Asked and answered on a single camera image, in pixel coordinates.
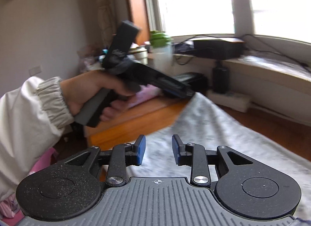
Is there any white patterned pajama garment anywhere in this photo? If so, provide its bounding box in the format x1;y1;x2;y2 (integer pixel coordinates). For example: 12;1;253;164
130;93;310;220

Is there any left forearm beige sleeve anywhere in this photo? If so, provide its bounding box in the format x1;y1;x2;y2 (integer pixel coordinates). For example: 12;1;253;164
1;77;74;200

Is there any person's left hand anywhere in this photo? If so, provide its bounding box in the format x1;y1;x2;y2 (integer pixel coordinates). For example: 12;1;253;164
60;70;135;122

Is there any black quilted case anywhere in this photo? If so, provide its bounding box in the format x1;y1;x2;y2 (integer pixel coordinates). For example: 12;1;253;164
173;72;209;94

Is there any white pink thermos cup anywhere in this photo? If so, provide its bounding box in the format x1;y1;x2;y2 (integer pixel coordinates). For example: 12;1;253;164
129;43;148;65

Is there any pink tissue pack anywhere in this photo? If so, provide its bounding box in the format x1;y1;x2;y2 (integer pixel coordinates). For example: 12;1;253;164
128;85;162;109

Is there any green lid shaker bottle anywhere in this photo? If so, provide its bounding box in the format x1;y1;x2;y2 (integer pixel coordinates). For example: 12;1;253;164
149;31;173;75

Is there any black power adapter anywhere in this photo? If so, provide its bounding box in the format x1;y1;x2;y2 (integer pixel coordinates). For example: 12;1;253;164
212;60;229;94

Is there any black box on sill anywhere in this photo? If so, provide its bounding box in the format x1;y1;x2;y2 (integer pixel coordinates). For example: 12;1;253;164
192;37;245;60

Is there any white power strip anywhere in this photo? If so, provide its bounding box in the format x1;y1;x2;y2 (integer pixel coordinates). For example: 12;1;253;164
206;90;252;113

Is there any clear plastic bag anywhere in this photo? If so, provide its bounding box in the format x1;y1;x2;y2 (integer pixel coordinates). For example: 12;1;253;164
239;55;310;78

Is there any pink garment on lap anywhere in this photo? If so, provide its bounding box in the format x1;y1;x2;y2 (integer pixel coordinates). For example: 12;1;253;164
1;148;58;225

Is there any black cable on sill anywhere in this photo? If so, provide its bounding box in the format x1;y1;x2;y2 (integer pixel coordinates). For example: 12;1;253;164
173;33;311;68

